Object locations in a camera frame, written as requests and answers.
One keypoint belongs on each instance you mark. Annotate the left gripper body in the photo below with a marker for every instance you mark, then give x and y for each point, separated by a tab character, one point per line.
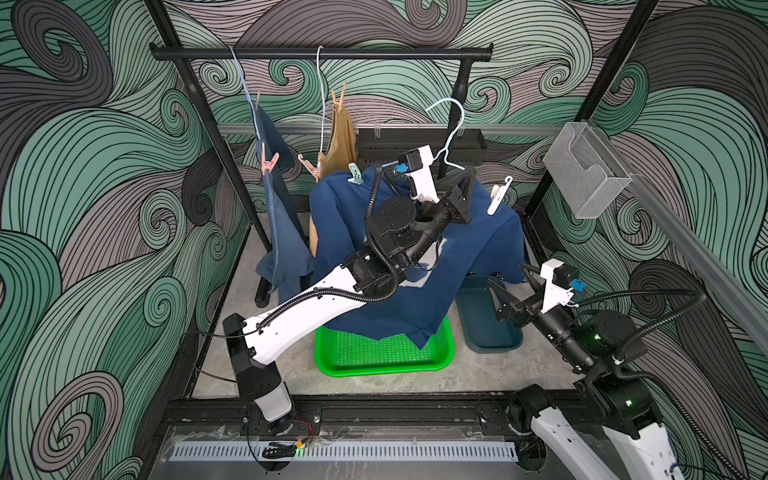
447	212

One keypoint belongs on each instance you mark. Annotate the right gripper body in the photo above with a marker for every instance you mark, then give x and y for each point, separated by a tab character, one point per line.
529	309

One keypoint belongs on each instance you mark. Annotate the navy Mickey print t-shirt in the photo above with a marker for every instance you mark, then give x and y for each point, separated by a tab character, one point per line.
489	244

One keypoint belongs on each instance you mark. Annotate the light blue wire hanger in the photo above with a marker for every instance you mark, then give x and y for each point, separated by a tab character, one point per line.
450	129

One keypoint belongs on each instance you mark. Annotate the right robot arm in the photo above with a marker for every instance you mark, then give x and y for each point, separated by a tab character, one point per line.
618	400

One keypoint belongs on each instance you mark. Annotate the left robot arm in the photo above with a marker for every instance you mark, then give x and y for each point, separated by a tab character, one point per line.
398	231

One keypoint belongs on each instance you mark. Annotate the teal plastic tray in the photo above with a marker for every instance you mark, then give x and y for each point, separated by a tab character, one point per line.
483	333

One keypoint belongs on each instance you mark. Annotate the tan cartoon print t-shirt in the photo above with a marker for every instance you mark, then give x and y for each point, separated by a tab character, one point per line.
342	149

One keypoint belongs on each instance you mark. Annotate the pink clothespin on tan shirt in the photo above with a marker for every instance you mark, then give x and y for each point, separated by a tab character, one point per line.
313	170

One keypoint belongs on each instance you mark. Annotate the green plastic basket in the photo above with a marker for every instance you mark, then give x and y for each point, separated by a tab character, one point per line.
344	355

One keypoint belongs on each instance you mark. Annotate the slate blue t-shirt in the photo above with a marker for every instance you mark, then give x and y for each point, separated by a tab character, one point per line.
289	264

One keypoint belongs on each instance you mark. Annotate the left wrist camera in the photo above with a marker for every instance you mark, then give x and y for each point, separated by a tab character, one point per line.
416	164

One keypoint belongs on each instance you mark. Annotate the clear mesh wall bin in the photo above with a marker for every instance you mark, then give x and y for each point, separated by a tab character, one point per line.
588	170

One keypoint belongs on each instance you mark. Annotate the black clothes rack frame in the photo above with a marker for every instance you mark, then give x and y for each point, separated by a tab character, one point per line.
181	58

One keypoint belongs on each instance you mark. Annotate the white wire hanger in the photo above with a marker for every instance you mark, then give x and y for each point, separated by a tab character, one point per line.
322	98

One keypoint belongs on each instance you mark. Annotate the white slotted cable duct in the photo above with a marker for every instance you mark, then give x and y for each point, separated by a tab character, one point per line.
411	451

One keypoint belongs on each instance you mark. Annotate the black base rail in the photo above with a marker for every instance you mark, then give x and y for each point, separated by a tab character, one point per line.
491	413

